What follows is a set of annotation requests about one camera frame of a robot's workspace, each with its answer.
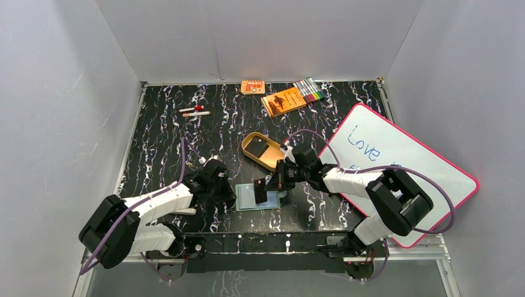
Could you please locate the black base frame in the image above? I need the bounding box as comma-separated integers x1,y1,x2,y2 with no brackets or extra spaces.
146,230,384,278

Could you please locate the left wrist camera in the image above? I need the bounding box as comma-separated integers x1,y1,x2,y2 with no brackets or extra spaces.
199,155,222,165

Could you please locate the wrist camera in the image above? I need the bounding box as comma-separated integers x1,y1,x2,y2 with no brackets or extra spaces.
280,140,296,163
199,155,222,165

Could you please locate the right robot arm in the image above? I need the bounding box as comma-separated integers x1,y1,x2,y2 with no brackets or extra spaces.
264,145,434,256

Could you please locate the set of coloured markers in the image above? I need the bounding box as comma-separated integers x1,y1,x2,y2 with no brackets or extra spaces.
293,77,328,103

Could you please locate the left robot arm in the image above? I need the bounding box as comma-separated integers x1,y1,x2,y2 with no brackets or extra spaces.
79,158,235,269

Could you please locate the red capped marker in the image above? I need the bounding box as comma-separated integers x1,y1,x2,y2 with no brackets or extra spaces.
179,105,204,113

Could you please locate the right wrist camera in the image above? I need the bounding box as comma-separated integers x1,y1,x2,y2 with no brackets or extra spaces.
280,140,296,163

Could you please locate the mint green card holder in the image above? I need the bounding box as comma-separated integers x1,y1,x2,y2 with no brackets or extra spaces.
234,182,287,212

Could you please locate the tan oval tray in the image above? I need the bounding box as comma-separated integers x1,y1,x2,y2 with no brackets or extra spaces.
241,132,284,172

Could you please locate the orange book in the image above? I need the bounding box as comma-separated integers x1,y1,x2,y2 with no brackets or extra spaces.
261,87,306,118

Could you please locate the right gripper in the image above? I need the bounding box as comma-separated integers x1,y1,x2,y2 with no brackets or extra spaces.
264,159,310,191

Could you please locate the white pink marker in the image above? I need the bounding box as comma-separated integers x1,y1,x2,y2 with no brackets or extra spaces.
182,111,211,118

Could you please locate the pink framed whiteboard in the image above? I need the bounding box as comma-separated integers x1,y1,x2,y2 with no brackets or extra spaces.
318,103,480,249

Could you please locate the small orange card box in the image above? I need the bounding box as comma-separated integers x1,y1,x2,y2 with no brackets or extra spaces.
240,80,266,95

